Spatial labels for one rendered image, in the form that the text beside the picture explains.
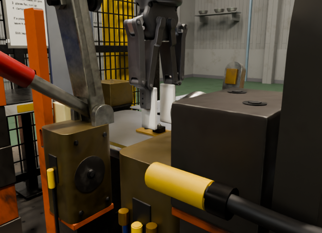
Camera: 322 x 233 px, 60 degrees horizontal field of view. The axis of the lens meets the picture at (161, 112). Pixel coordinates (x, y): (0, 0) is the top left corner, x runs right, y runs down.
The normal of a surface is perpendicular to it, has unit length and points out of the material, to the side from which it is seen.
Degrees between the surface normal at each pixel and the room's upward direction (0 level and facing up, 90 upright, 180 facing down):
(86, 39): 90
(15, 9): 90
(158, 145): 0
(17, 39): 90
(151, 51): 78
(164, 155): 0
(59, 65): 90
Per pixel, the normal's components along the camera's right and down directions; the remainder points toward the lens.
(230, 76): -0.62, -0.04
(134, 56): -0.64, 0.20
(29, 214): 0.00, -0.97
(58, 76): 0.77, 0.14
